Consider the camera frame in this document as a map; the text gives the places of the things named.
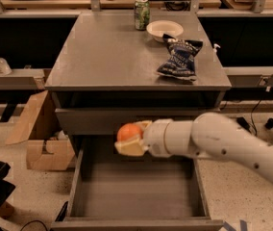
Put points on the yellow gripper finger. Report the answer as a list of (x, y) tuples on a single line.
[(143, 124), (131, 147)]

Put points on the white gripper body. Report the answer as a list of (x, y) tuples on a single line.
[(156, 138)]

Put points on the orange fruit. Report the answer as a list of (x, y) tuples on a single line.
[(128, 131)]

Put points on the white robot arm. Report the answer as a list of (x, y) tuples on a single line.
[(210, 136)]

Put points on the open grey drawer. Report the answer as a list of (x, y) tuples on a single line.
[(111, 192)]

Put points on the grey drawer cabinet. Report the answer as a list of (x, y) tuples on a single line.
[(106, 63)]

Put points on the closed upper grey drawer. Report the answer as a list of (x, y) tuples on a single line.
[(106, 121)]

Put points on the blue chip bag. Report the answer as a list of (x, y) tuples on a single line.
[(180, 64)]

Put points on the brown cardboard box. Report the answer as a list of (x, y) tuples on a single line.
[(47, 146)]

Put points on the white paper bowl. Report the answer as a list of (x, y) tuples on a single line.
[(157, 29)]

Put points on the small white pump bottle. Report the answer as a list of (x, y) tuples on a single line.
[(216, 47)]

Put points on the green soda can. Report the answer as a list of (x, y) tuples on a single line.
[(142, 14)]

